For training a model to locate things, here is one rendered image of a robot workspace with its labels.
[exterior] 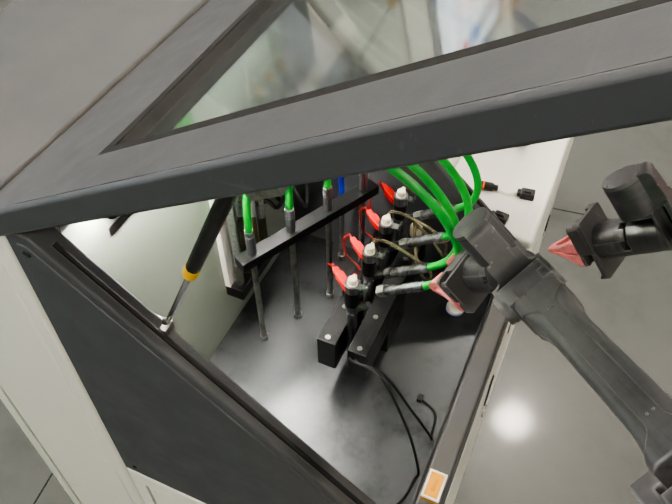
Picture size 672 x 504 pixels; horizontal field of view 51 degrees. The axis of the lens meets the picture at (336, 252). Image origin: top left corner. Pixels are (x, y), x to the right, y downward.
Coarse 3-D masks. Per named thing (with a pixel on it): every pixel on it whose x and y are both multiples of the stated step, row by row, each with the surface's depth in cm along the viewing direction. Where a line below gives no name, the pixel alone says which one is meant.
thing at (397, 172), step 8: (400, 168) 101; (400, 176) 100; (408, 176) 100; (408, 184) 100; (416, 184) 100; (416, 192) 101; (424, 192) 101; (248, 200) 119; (424, 200) 101; (432, 200) 101; (248, 208) 120; (432, 208) 102; (440, 208) 102; (248, 216) 122; (440, 216) 102; (248, 224) 123; (448, 224) 103; (248, 232) 125; (448, 232) 104; (456, 240) 104; (456, 248) 105; (424, 288) 115
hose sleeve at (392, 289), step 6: (408, 282) 117; (414, 282) 116; (420, 282) 115; (384, 288) 120; (390, 288) 119; (396, 288) 118; (402, 288) 117; (408, 288) 117; (414, 288) 116; (420, 288) 115; (390, 294) 120; (396, 294) 119
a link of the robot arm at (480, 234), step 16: (480, 208) 95; (464, 224) 95; (480, 224) 91; (496, 224) 93; (464, 240) 93; (480, 240) 90; (496, 240) 91; (512, 240) 94; (480, 256) 93; (496, 256) 91; (512, 256) 91; (496, 272) 92; (512, 272) 92; (496, 288) 93; (496, 304) 90; (512, 320) 89
